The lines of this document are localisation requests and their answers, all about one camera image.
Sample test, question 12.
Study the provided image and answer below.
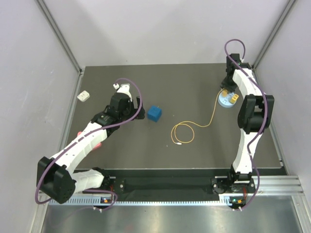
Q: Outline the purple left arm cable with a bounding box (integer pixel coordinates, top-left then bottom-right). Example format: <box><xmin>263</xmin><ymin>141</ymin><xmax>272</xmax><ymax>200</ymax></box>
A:
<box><xmin>35</xmin><ymin>77</ymin><xmax>143</xmax><ymax>212</ymax></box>

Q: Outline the right aluminium frame post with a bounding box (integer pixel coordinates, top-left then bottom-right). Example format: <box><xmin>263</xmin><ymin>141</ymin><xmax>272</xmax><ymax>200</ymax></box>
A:
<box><xmin>252</xmin><ymin>0</ymin><xmax>297</xmax><ymax>70</ymax></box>

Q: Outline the yellow charger with cable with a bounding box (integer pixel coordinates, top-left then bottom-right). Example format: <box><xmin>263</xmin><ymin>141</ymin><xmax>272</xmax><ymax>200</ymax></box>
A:
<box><xmin>171</xmin><ymin>89</ymin><xmax>229</xmax><ymax>146</ymax></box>

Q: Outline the round light blue power strip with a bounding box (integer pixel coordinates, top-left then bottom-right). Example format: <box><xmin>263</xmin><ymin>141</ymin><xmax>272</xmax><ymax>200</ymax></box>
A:
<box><xmin>217</xmin><ymin>90</ymin><xmax>235</xmax><ymax>108</ymax></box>

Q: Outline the pink triangular power strip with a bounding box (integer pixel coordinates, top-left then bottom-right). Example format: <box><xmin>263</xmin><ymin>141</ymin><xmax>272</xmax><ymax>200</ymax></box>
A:
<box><xmin>77</xmin><ymin>131</ymin><xmax>102</xmax><ymax>150</ymax></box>

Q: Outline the blue cube power socket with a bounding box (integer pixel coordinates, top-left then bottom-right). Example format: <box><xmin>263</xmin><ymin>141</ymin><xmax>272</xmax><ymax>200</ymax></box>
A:
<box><xmin>147</xmin><ymin>105</ymin><xmax>162</xmax><ymax>122</ymax></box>

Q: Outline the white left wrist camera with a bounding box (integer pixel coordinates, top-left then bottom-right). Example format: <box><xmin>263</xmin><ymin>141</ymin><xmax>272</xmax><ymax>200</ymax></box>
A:
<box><xmin>113</xmin><ymin>83</ymin><xmax>133</xmax><ymax>102</ymax></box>

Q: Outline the yellow plug adapter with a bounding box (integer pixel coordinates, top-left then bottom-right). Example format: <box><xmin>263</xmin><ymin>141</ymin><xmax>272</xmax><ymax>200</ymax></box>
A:
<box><xmin>229</xmin><ymin>94</ymin><xmax>239</xmax><ymax>104</ymax></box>

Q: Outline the grey slotted cable duct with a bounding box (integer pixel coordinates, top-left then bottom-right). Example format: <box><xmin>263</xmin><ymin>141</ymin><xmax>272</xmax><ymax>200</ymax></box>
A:
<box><xmin>49</xmin><ymin>195</ymin><xmax>243</xmax><ymax>206</ymax></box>

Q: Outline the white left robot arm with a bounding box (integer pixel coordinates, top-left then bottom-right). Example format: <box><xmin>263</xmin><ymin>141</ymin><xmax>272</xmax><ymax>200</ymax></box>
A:
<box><xmin>35</xmin><ymin>93</ymin><xmax>144</xmax><ymax>204</ymax></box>

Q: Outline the left aluminium frame post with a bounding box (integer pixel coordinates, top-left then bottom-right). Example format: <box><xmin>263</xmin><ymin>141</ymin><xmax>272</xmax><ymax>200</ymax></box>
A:
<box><xmin>35</xmin><ymin>0</ymin><xmax>83</xmax><ymax>74</ymax></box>

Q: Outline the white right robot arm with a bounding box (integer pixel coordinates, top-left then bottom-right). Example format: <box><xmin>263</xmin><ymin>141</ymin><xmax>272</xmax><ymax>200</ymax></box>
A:
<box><xmin>218</xmin><ymin>53</ymin><xmax>275</xmax><ymax>192</ymax></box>

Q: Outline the white square socket adapter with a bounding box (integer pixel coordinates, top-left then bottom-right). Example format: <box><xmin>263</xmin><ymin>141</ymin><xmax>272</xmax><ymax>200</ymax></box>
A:
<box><xmin>77</xmin><ymin>90</ymin><xmax>90</xmax><ymax>102</ymax></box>

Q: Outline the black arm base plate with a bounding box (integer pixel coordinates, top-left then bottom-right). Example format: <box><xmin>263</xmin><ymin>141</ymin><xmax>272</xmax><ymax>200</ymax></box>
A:
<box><xmin>111</xmin><ymin>177</ymin><xmax>256</xmax><ymax>194</ymax></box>

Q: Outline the aluminium frame post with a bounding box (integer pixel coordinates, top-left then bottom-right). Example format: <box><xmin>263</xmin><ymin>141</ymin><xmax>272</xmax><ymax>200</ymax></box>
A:
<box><xmin>252</xmin><ymin>0</ymin><xmax>297</xmax><ymax>70</ymax></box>
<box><xmin>35</xmin><ymin>0</ymin><xmax>83</xmax><ymax>74</ymax></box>

